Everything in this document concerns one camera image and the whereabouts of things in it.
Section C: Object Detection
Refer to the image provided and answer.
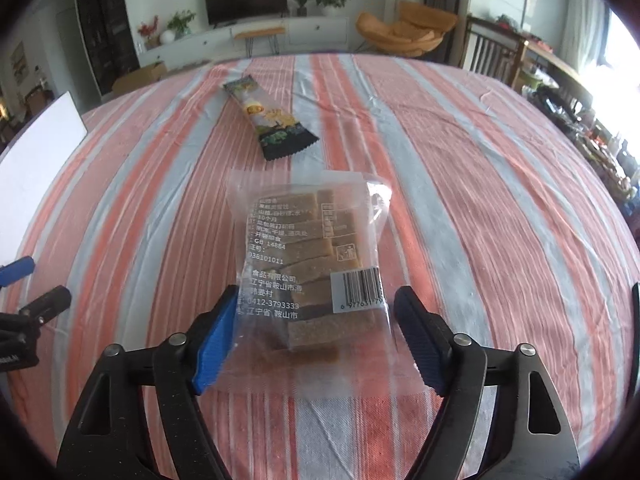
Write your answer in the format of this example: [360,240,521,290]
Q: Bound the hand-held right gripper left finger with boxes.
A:
[56,284,240,480]

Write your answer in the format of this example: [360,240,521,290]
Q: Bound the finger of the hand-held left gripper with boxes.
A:
[17,285,72,323]
[0,256,36,288]

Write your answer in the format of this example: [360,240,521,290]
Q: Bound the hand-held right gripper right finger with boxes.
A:
[393,285,581,480]

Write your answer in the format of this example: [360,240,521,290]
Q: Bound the white cardboard box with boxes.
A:
[0,91,88,266]

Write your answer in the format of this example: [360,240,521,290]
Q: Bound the clear packet of brown bars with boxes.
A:
[225,167,398,401]

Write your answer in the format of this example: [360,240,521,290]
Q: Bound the striped tablecloth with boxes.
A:
[0,52,640,480]

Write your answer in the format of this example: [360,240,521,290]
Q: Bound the dark dining chair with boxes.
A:
[25,87,56,121]

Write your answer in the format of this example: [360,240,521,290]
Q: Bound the long dark snack packet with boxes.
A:
[222,76,320,162]

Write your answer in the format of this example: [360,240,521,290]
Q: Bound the brown cardboard box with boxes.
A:
[112,61,168,96]

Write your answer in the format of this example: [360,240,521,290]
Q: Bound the black display cabinet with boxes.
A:
[74,0,140,97]

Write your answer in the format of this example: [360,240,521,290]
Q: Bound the row of jars and cans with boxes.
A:
[550,95,640,201]

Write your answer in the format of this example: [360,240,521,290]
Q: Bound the red flowers in vase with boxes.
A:
[137,16,161,50]

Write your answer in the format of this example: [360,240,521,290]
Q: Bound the green plant in vase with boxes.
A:
[166,10,197,38]

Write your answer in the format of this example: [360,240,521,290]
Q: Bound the dark wooden chair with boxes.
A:
[460,15,528,86]

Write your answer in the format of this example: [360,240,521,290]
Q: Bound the wooden side table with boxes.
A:
[520,40,596,106]

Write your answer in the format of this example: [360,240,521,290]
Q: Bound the orange lounge chair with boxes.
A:
[356,1,458,58]

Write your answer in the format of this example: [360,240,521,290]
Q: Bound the wooden bench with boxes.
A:
[231,27,286,57]

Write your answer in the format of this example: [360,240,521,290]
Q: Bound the white television cabinet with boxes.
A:
[140,14,350,63]

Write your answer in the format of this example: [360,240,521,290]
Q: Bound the black television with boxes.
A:
[203,0,289,28]

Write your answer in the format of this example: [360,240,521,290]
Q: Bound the window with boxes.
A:
[580,0,640,116]

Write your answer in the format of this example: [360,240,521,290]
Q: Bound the large potted plant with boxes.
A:
[310,0,353,17]

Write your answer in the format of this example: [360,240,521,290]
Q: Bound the white curtain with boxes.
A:
[555,0,608,68]

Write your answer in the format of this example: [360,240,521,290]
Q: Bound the framed wall picture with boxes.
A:
[11,42,27,86]

